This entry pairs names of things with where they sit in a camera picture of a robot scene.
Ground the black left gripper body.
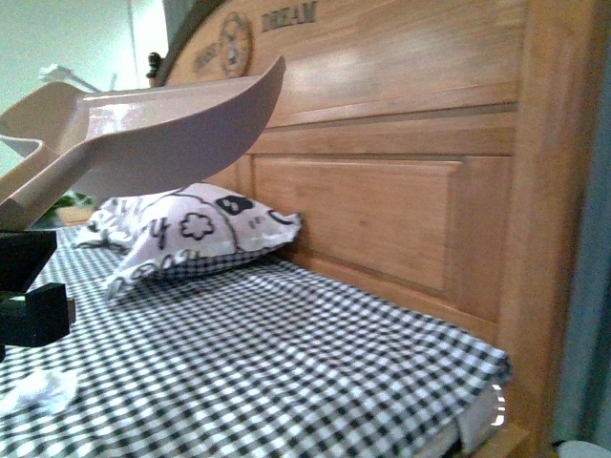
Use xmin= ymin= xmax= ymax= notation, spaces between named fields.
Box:
xmin=1 ymin=230 xmax=75 ymax=358

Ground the beige plastic dustpan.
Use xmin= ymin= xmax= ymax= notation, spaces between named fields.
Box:
xmin=1 ymin=57 xmax=285 ymax=231

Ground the crumpled white tissue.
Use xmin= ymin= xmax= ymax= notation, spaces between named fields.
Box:
xmin=1 ymin=369 xmax=78 ymax=416

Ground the white patterned pillow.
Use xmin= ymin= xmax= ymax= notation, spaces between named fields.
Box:
xmin=74 ymin=182 xmax=302 ymax=298

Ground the black white gingham bedsheet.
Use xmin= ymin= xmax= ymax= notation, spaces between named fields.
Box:
xmin=1 ymin=227 xmax=512 ymax=457

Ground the wooden bed headboard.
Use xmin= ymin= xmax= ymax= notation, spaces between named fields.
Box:
xmin=157 ymin=1 xmax=610 ymax=457

